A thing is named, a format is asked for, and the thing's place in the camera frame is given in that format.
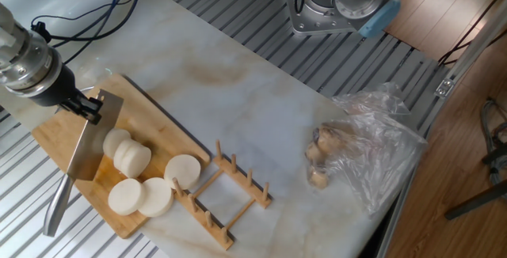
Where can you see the aluminium frame rail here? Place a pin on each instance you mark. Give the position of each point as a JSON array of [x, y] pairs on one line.
[[475, 44]]

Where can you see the wooden peg rack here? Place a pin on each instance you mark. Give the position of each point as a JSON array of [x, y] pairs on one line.
[[243, 179]]

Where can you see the wooden cutting board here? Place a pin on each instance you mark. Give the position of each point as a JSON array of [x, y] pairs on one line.
[[59, 139]]

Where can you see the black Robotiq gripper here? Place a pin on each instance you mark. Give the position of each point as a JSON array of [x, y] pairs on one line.
[[59, 92]]

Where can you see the clear plastic bag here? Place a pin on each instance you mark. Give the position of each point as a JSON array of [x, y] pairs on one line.
[[376, 159]]

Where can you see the steel cleaver knife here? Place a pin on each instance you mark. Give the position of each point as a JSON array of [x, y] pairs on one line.
[[91, 147]]

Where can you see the black stand leg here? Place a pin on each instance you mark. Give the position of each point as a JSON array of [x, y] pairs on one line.
[[475, 202]]

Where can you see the white marble slab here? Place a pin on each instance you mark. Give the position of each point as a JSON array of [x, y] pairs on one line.
[[257, 103]]

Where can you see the silver corner bracket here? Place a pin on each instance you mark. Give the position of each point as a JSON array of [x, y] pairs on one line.
[[444, 88]]

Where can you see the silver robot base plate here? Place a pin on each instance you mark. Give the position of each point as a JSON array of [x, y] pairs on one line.
[[301, 12]]

